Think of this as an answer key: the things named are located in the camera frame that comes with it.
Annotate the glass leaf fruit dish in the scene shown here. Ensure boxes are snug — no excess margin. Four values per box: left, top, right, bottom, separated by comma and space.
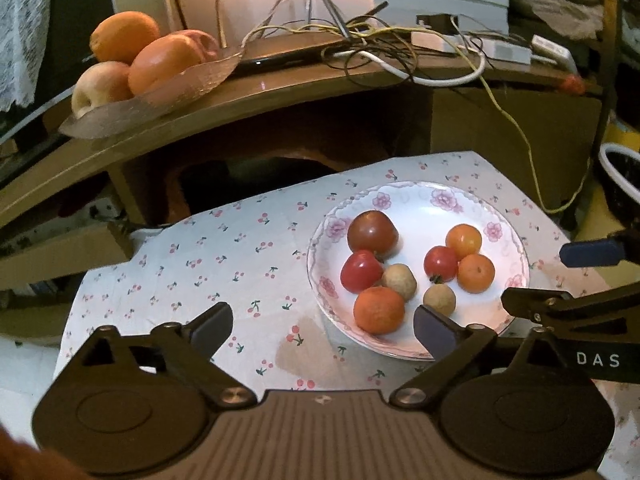
58, 47, 244, 140

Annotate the small smooth orange fruit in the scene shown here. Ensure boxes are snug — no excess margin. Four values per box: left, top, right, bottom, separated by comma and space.
446, 223, 483, 261

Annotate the large dark red tomato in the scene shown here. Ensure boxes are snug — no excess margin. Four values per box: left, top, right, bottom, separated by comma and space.
347, 210, 399, 257

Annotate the top orange in dish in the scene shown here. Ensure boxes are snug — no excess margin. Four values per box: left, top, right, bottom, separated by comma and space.
89, 11, 160, 64

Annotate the black basket white rim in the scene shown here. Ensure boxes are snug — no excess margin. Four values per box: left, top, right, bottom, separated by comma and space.
598, 142, 639, 226

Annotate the white floral rimmed plate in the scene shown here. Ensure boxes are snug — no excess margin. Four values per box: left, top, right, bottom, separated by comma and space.
307, 181, 529, 362

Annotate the white lace cover cloth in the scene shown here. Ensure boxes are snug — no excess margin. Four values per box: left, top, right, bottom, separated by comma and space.
1, 0, 51, 112

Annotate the rough orange mandarin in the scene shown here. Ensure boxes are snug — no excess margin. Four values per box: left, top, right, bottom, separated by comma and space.
352, 286, 405, 335

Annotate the white thick cable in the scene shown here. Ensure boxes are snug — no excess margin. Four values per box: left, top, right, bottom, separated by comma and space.
332, 41, 487, 88

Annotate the small round red tomato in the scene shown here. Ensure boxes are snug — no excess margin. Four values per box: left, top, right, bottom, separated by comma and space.
423, 246, 458, 283

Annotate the oval red tomato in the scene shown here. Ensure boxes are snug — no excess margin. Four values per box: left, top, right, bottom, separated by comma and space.
340, 249, 384, 294

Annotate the white power strip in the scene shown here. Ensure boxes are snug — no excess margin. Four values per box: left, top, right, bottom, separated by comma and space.
409, 29, 580, 68

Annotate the orange in dish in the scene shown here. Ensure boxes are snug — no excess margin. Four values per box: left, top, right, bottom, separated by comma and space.
89, 11, 160, 64
128, 35, 205, 96

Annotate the tan longan fruit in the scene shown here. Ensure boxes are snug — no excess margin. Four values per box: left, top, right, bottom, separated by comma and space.
422, 284, 457, 316
381, 263, 418, 301

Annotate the pale yellow apple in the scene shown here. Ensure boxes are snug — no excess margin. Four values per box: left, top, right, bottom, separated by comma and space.
72, 61, 132, 119

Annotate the brown wooden tv cabinet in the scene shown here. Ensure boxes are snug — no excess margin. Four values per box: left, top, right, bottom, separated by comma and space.
0, 34, 606, 311

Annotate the front orange in dish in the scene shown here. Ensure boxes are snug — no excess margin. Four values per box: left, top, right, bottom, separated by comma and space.
128, 35, 205, 96

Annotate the yellow thin cable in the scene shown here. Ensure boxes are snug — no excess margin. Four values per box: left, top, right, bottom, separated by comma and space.
244, 6, 594, 216

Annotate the red apple in dish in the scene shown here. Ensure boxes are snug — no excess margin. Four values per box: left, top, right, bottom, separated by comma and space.
176, 29, 219, 62

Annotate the black flat router device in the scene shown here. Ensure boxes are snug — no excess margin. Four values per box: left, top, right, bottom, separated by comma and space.
240, 32, 349, 67

